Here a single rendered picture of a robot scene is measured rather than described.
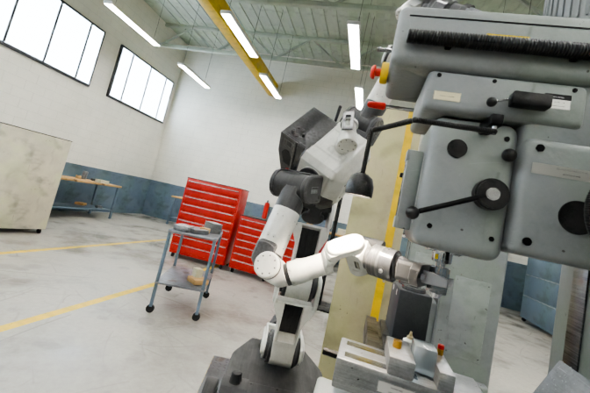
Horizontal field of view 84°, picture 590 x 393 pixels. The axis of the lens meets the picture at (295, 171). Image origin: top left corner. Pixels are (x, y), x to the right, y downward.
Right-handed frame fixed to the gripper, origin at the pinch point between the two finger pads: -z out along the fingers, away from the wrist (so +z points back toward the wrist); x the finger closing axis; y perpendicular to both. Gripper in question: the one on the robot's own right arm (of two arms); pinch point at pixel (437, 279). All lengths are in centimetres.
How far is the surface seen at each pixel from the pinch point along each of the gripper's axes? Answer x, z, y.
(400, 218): -6.7, 9.9, -12.7
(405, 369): -6.7, 1.9, 21.3
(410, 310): 41.1, 16.3, 18.3
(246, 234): 326, 385, 60
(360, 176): -15.3, 19.2, -20.8
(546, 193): -4.4, -18.7, -24.7
